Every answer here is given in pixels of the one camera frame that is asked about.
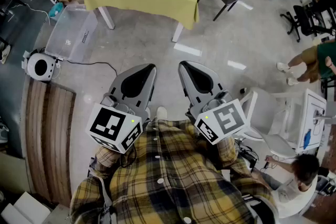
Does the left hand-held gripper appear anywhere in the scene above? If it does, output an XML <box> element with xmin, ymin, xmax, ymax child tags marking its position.
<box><xmin>86</xmin><ymin>63</ymin><xmax>158</xmax><ymax>154</ymax></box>

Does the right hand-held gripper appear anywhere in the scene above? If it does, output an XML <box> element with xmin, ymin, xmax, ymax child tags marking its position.
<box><xmin>178</xmin><ymin>60</ymin><xmax>249</xmax><ymax>145</ymax></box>

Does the person's right forearm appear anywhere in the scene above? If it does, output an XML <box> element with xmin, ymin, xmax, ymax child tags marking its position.
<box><xmin>204</xmin><ymin>135</ymin><xmax>253</xmax><ymax>174</ymax></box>

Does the person's left forearm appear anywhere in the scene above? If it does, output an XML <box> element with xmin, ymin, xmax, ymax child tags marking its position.
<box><xmin>90</xmin><ymin>138</ymin><xmax>140</xmax><ymax>179</ymax></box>

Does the person's white shoe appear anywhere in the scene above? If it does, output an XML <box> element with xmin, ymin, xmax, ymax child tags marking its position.
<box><xmin>156</xmin><ymin>106</ymin><xmax>168</xmax><ymax>120</ymax></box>

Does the white chair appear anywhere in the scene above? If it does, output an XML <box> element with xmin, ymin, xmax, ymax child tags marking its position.
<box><xmin>235</xmin><ymin>88</ymin><xmax>297</xmax><ymax>159</ymax></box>

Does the clear plastic storage box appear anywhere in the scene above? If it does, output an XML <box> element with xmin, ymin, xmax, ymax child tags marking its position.
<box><xmin>44</xmin><ymin>4</ymin><xmax>98</xmax><ymax>63</ymax></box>

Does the white round appliance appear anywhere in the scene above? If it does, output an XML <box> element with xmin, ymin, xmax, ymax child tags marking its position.
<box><xmin>21</xmin><ymin>51</ymin><xmax>61</xmax><ymax>82</ymax></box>

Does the wooden slatted bench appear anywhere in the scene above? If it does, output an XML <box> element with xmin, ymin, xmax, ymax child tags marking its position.
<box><xmin>25</xmin><ymin>78</ymin><xmax>77</xmax><ymax>208</ymax></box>

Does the person's plaid shirt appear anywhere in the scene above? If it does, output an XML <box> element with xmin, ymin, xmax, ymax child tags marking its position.
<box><xmin>69</xmin><ymin>118</ymin><xmax>279</xmax><ymax>224</ymax></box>

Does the teal plastic bag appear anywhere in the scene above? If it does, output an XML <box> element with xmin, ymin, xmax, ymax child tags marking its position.
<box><xmin>48</xmin><ymin>2</ymin><xmax>65</xmax><ymax>18</ymax></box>

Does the black office chair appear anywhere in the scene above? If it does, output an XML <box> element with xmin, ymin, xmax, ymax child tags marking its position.
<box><xmin>279</xmin><ymin>4</ymin><xmax>336</xmax><ymax>42</ymax></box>

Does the light-coloured shoe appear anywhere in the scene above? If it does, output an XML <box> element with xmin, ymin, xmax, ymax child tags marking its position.
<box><xmin>0</xmin><ymin>41</ymin><xmax>12</xmax><ymax>65</ymax></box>

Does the white foam block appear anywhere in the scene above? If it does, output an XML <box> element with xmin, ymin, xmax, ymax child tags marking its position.
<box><xmin>0</xmin><ymin>191</ymin><xmax>52</xmax><ymax>224</ymax></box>

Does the black floor cable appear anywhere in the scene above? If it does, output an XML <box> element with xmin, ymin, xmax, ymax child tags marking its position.
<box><xmin>62</xmin><ymin>59</ymin><xmax>118</xmax><ymax>77</ymax></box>

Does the black cable bundle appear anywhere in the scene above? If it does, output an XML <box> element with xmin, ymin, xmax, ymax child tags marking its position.
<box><xmin>235</xmin><ymin>138</ymin><xmax>260</xmax><ymax>174</ymax></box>

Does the grey harness strap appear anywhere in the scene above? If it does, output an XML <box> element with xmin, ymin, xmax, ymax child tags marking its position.
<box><xmin>88</xmin><ymin>158</ymin><xmax>118</xmax><ymax>224</ymax></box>

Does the white cabinet with handle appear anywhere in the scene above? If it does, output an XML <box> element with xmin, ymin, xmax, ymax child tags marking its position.
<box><xmin>295</xmin><ymin>88</ymin><xmax>328</xmax><ymax>153</ymax></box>

